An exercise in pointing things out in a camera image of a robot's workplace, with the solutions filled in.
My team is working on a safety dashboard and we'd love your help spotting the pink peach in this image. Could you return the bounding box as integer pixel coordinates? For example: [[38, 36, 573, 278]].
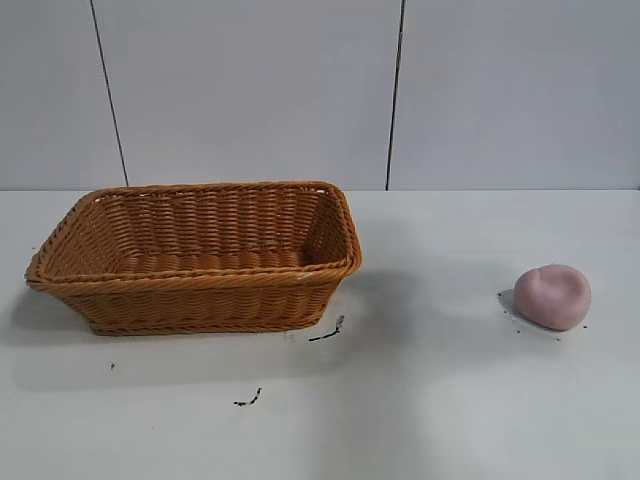
[[513, 264, 593, 332]]

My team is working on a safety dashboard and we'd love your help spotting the brown wicker basket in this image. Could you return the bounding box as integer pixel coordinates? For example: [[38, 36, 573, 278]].
[[24, 180, 363, 337]]

